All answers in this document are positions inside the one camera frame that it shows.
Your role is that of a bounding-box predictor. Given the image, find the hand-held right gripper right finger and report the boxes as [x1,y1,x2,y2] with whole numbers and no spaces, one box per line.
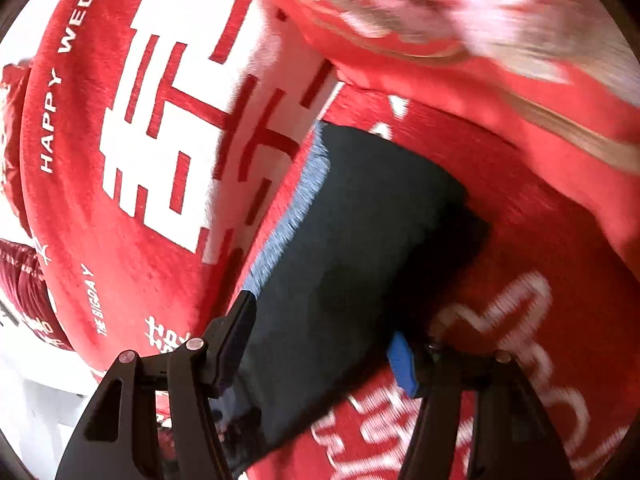
[387,332,556,480]

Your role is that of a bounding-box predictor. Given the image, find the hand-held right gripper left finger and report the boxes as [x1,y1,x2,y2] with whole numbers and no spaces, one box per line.
[55,290,258,480]

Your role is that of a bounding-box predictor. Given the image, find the dark red printed cloth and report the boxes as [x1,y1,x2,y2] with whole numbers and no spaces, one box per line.
[0,237,77,353]

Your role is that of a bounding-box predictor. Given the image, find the red printed blanket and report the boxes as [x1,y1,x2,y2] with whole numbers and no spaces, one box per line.
[17,0,638,480]

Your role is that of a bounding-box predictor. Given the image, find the black pants with blue trim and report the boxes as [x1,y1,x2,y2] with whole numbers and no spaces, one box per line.
[220,121,492,477]

